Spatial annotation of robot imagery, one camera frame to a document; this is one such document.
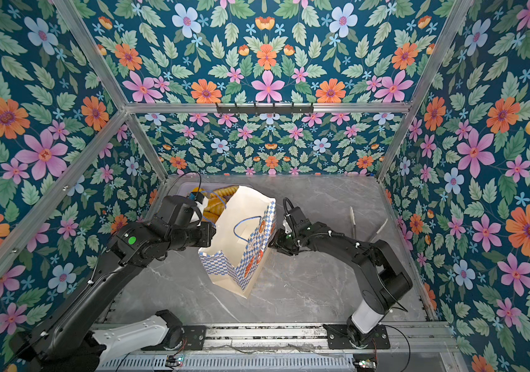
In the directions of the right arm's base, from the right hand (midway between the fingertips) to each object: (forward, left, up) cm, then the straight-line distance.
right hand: (270, 245), depth 86 cm
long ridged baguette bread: (+30, +22, -2) cm, 37 cm away
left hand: (-6, +14, +22) cm, 26 cm away
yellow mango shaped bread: (+29, +35, 0) cm, 46 cm away
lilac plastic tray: (+35, +44, -6) cm, 56 cm away
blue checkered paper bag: (-8, +7, +19) cm, 22 cm away
